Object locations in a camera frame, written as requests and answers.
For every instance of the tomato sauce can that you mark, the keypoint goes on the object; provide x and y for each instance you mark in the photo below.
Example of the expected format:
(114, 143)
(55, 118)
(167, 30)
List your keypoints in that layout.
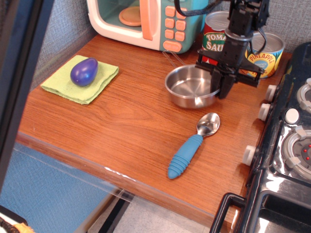
(214, 31)

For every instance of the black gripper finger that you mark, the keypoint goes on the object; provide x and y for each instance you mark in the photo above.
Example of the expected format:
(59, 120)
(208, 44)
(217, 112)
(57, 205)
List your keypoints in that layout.
(226, 82)
(216, 80)

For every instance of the purple toy eggplant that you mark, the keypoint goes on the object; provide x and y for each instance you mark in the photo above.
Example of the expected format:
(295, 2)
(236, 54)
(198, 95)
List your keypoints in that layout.
(84, 73)

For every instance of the pineapple slices can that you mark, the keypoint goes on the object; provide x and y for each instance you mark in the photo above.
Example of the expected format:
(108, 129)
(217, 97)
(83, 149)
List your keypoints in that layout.
(270, 56)

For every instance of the white stove knob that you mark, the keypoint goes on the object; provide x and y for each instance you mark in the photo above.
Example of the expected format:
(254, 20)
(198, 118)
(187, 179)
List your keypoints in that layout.
(270, 92)
(248, 155)
(263, 112)

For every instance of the green folded cloth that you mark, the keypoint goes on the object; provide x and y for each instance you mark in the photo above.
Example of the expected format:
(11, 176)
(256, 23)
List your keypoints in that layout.
(61, 84)

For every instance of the white stove knob lower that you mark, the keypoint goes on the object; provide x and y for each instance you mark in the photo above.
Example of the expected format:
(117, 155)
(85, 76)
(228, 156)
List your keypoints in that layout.
(248, 155)

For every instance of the blue handled metal spoon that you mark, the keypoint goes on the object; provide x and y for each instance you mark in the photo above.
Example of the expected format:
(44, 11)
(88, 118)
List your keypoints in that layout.
(208, 125)

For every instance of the white stove knob upper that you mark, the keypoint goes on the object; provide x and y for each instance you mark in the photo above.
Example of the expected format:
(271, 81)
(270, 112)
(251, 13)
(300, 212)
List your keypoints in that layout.
(270, 92)

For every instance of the white stove knob middle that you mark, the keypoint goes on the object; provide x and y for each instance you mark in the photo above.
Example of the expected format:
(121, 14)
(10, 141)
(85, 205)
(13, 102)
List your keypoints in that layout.
(263, 112)

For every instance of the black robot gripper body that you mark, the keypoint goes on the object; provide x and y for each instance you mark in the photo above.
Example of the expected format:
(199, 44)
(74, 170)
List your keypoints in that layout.
(232, 60)

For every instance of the white round stove button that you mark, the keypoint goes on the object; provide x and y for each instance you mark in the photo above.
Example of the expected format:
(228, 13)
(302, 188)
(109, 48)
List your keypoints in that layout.
(291, 116)

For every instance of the black toy stove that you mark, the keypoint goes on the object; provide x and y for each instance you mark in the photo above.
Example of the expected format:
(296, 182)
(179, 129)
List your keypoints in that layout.
(278, 196)

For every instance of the toy microwave teal and orange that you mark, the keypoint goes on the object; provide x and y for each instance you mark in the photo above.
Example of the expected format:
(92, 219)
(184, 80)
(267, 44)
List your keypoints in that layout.
(151, 24)

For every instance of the stainless steel saucepan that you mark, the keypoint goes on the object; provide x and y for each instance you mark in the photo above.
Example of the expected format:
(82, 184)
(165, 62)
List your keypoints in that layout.
(188, 86)

